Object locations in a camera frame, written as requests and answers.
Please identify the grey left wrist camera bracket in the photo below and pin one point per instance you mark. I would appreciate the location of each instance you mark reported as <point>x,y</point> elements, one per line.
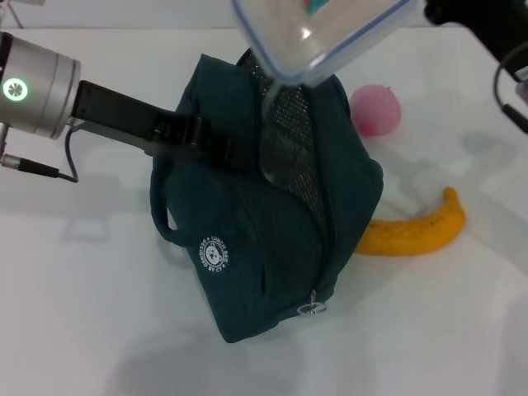
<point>132,142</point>

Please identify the clear blue-rimmed food container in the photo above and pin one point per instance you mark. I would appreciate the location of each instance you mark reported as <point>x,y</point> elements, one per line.
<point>297,37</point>

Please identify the pink peach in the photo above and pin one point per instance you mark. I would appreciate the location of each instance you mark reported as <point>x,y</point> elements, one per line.
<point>375,109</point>

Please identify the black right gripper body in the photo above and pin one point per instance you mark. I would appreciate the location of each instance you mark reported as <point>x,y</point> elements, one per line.
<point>495,24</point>

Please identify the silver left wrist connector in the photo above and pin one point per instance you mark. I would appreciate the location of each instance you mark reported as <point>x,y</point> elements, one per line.
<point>2,144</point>

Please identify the dark teal insulated lunch bag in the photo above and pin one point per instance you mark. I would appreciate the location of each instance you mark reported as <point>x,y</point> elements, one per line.
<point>268,247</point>

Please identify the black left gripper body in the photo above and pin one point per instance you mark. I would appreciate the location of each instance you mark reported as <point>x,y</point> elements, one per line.
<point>115,113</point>

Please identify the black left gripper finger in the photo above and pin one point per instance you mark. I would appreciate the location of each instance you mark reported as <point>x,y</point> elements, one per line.
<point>222,150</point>

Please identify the yellow banana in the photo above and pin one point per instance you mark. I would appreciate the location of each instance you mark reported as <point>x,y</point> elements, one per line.
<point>412,237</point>

